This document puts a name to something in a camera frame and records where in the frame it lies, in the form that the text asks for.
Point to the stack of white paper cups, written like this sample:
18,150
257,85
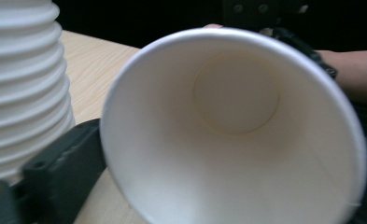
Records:
22,87

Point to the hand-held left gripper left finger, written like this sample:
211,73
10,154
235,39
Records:
56,174

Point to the single white paper cup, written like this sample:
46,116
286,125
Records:
234,140

